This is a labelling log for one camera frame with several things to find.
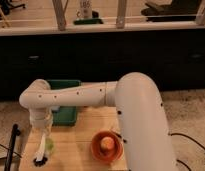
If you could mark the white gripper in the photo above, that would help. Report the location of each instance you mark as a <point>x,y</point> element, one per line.
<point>41,119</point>

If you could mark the white brush with black bristles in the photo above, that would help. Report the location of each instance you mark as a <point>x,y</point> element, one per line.
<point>40,158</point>

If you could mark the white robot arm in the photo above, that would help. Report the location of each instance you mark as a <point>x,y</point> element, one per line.
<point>139,108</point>

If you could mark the green plastic cup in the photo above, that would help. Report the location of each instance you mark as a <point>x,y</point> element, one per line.
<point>49,147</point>

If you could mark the green plastic tray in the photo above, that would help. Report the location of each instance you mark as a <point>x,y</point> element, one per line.
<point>64,115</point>

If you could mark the black pole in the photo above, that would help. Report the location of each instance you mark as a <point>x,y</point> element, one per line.
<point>14,133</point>

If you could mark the orange round fruit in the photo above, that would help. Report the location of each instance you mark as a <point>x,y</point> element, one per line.
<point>107,143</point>

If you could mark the orange bowl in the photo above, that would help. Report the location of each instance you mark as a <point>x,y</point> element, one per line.
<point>105,157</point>

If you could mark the white mug on green base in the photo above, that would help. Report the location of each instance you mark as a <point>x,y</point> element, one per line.
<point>86,15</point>

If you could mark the wooden post left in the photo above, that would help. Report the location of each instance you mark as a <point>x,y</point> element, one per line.
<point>60,9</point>

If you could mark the wooden post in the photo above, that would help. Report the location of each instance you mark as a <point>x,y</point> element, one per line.
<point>121,13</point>
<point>60,9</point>

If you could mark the wooden post middle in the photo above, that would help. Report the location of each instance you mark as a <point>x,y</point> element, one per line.
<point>121,13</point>

